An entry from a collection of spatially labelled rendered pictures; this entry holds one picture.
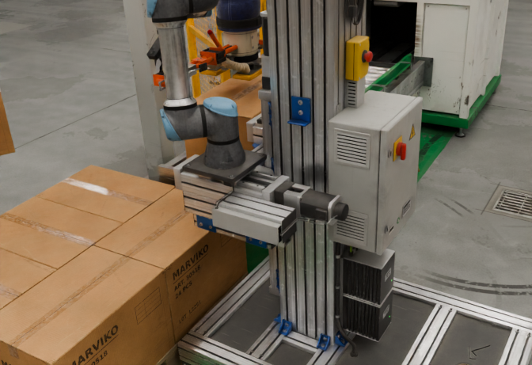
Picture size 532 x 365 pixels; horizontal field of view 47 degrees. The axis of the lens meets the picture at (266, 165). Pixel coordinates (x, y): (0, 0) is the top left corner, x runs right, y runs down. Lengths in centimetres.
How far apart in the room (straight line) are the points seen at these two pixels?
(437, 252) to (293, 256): 134
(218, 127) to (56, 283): 96
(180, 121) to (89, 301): 80
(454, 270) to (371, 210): 144
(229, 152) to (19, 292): 102
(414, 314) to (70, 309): 143
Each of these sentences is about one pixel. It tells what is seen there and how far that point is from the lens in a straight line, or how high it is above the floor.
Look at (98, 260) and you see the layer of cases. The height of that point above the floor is 54.
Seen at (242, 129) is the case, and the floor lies 88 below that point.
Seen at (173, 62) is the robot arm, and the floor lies 142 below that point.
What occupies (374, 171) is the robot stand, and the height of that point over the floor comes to 108.
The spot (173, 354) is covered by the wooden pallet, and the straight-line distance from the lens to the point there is 283.
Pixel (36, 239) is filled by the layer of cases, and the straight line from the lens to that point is 295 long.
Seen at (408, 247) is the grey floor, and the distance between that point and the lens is 364.
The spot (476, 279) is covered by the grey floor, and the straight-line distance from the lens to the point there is 346.
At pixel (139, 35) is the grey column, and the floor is 107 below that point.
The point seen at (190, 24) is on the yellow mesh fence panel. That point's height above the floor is 102.
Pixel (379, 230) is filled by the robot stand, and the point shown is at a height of 86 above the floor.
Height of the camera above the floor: 200
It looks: 26 degrees down
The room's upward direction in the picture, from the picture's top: 3 degrees counter-clockwise
